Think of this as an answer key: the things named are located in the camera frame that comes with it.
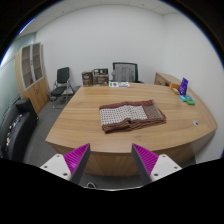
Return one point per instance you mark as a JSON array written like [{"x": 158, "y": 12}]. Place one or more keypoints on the white round desk grommet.
[{"x": 195, "y": 123}]

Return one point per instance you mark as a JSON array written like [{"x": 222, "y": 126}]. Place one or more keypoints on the purple standing sign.
[{"x": 183, "y": 86}]

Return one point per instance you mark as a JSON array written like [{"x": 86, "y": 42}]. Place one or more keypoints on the large brown cardboard box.
[{"x": 100, "y": 78}]

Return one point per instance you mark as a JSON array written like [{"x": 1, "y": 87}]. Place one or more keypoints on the wooden glass-door cabinet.
[{"x": 33, "y": 90}]

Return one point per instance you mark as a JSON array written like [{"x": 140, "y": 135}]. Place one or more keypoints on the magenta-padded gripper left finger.
[{"x": 74, "y": 160}]

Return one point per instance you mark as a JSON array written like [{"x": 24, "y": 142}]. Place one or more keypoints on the black mesh office chair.
[{"x": 135, "y": 71}]

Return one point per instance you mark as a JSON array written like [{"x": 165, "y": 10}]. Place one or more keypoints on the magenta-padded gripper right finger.
[{"x": 148, "y": 160}]

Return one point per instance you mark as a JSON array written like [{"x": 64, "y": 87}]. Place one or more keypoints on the low wooden side cabinet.
[{"x": 164, "y": 79}]

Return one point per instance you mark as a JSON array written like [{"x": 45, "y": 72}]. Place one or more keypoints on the brown patterned towel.
[{"x": 126, "y": 115}]

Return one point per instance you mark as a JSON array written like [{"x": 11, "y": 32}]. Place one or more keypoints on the green small box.
[{"x": 190, "y": 100}]

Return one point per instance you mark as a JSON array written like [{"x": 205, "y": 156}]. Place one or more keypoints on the white printed paper sheet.
[{"x": 119, "y": 84}]

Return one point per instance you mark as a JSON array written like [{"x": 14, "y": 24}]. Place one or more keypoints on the orange box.
[{"x": 174, "y": 86}]

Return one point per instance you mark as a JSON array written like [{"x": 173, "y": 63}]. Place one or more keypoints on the black sofa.
[{"x": 16, "y": 130}]

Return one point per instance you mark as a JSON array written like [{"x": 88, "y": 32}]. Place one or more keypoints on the black visitor chair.
[{"x": 62, "y": 76}]

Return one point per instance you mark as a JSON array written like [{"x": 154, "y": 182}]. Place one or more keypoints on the small brown cardboard box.
[{"x": 87, "y": 79}]

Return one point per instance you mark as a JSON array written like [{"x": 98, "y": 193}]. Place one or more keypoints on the grey backpack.
[{"x": 124, "y": 74}]

